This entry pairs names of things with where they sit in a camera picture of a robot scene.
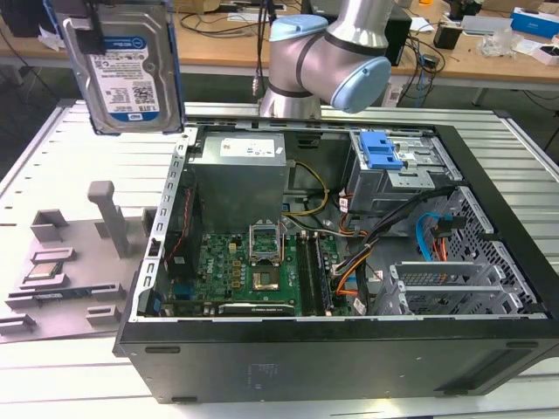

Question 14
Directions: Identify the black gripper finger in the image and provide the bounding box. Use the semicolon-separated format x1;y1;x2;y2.
73;0;107;56

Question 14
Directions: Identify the hard disk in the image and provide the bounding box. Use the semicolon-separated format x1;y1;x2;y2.
60;0;184;136

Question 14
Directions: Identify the metal disk bay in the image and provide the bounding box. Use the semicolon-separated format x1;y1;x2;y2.
375;260;538;316

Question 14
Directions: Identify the crumpled white paper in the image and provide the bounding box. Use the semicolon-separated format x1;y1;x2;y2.
38;24;71;52

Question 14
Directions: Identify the large black box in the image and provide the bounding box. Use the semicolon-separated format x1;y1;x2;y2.
12;0;50;38

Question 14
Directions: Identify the wooden desk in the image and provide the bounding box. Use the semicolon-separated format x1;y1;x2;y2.
0;8;559;106

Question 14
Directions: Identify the grey power supply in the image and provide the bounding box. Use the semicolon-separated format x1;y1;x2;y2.
185;130;289;228

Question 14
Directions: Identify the grey parts rack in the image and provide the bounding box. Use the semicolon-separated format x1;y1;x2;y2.
0;181;158;346

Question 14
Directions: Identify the silver CPU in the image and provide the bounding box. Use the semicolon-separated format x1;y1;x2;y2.
25;263;60;283

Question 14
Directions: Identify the black case fan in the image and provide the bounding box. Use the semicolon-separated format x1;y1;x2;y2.
165;182;202;285

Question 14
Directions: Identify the metal socket cover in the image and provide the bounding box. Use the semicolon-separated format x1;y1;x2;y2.
247;223;280;266

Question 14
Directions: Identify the green motherboard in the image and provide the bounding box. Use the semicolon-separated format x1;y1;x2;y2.
191;230;355;318

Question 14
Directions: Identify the CPU socket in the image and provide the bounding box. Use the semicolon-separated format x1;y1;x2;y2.
251;268;280;292

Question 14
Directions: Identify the blue drive latch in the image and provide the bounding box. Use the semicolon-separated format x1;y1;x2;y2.
358;130;404;172

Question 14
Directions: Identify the black computer tower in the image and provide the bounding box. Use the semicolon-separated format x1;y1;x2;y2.
386;8;414;67

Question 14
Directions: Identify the black graphics card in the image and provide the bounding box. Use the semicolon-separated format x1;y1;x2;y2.
217;301;296;318

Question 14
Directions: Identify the black RAM slot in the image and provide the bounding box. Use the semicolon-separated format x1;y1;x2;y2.
310;233;333;316
298;233;315;316

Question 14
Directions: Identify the metal drive cage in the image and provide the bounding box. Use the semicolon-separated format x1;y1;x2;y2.
344;130;464;215

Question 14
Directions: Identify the small black box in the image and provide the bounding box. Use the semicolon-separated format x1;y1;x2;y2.
432;24;460;50

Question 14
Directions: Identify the black open PC case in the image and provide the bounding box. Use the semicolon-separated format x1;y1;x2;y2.
112;113;559;405

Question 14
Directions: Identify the flat grey box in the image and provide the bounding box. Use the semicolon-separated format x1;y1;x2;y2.
461;15;513;37

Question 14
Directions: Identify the clear plastic bag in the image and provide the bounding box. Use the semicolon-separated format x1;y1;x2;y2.
481;31;525;57

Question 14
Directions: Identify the blue cardboard box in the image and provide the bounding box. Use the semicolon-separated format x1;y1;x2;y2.
510;7;559;34

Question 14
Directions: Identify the white box black inside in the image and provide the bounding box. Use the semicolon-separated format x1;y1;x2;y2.
531;41;559;66

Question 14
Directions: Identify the thin black cable metal plug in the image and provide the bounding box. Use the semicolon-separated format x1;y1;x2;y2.
251;0;280;95

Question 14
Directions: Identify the yellow wire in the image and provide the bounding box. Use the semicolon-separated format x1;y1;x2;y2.
283;161;329;217

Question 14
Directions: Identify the orange data wire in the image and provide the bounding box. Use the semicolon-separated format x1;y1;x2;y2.
335;252;372;298

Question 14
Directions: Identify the black wire bundle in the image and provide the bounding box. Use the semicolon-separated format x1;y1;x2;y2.
331;185;458;280

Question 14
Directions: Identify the blue data wire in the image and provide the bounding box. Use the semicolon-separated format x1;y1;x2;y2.
414;212;453;263

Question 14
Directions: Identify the orange power wire black plug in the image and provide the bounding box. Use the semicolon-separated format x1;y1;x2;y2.
430;216;466;263

